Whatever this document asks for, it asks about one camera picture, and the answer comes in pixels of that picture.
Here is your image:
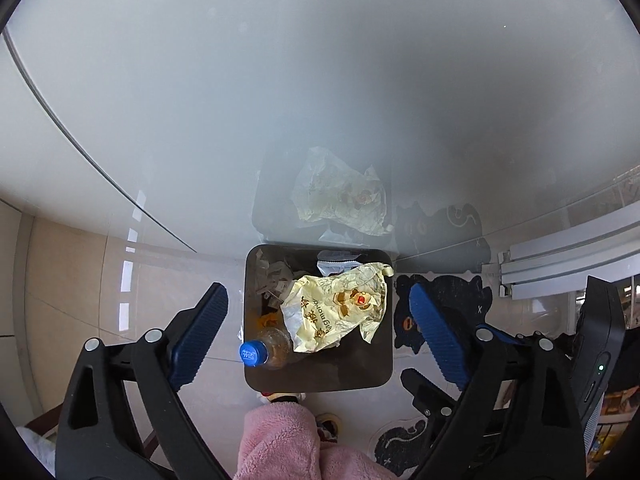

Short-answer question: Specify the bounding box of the black white packet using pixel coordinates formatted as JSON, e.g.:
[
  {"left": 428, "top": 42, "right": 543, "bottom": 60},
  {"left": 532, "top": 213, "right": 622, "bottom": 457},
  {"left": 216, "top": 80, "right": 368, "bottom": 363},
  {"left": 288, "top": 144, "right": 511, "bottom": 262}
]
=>
[{"left": 316, "top": 250, "right": 363, "bottom": 277}]

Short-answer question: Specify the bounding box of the yellow paper wrapper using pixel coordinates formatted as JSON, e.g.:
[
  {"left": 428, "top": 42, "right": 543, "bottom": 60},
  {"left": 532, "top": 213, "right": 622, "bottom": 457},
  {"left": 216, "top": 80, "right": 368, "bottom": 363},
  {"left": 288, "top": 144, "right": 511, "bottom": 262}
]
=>
[{"left": 280, "top": 261, "right": 396, "bottom": 355}]

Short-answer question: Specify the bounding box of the clear plastic bottle blue cap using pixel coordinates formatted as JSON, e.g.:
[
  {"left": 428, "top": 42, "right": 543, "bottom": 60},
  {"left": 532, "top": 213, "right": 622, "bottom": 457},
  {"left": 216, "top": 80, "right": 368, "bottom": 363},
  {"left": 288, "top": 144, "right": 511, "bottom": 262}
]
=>
[{"left": 238, "top": 325, "right": 296, "bottom": 371}]

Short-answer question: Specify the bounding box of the black cat-shaped floor mat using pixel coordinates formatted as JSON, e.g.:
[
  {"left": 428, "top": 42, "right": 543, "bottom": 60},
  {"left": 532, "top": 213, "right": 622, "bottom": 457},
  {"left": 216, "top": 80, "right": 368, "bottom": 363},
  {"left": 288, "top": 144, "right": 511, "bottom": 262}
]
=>
[
  {"left": 392, "top": 272, "right": 493, "bottom": 356},
  {"left": 372, "top": 412, "right": 436, "bottom": 478}
]

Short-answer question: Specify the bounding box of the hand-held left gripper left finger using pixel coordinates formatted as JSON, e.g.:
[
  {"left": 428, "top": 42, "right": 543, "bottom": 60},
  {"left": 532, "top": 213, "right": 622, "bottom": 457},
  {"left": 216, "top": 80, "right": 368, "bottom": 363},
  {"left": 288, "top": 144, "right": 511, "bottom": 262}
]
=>
[{"left": 55, "top": 281, "right": 236, "bottom": 480}]

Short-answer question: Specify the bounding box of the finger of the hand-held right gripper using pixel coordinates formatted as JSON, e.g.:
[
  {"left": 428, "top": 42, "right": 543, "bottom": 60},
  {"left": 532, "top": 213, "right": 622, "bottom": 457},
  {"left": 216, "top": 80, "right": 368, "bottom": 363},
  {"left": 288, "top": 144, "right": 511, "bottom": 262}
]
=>
[{"left": 400, "top": 367, "right": 463, "bottom": 418}]

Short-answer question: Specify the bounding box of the dark square trash bin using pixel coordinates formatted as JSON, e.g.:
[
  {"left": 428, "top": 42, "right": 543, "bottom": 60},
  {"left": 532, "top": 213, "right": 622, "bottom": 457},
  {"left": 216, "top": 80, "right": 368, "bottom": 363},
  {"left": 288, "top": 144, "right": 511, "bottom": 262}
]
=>
[{"left": 243, "top": 243, "right": 397, "bottom": 395}]

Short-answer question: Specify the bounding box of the white sliding door rail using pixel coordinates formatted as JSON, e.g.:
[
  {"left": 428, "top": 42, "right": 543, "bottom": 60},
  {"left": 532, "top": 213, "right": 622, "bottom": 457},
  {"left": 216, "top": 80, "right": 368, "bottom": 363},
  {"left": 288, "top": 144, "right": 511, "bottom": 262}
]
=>
[{"left": 482, "top": 205, "right": 640, "bottom": 301}]

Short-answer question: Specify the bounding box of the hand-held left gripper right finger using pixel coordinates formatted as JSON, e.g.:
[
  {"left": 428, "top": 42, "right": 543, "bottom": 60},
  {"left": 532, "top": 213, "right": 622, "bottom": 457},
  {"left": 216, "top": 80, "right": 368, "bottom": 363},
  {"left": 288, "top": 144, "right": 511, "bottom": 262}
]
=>
[{"left": 409, "top": 281, "right": 587, "bottom": 480}]

